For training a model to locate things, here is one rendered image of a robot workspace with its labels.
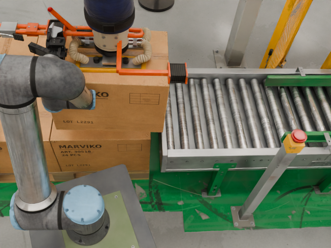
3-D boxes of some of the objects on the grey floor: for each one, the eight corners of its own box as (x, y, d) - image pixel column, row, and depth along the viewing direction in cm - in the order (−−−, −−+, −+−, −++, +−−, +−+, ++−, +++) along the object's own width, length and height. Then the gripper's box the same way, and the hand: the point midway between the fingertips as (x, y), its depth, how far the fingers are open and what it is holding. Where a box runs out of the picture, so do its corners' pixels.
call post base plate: (250, 205, 245) (251, 204, 243) (255, 226, 236) (256, 225, 234) (230, 206, 243) (231, 204, 241) (234, 227, 235) (234, 226, 233)
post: (246, 211, 242) (301, 133, 160) (248, 221, 238) (305, 145, 157) (237, 211, 241) (287, 133, 160) (238, 221, 238) (291, 145, 156)
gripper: (66, 71, 155) (71, 39, 167) (60, 49, 145) (66, 17, 157) (46, 71, 154) (52, 39, 167) (40, 49, 144) (47, 17, 156)
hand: (52, 30), depth 161 cm, fingers closed on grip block, 6 cm apart
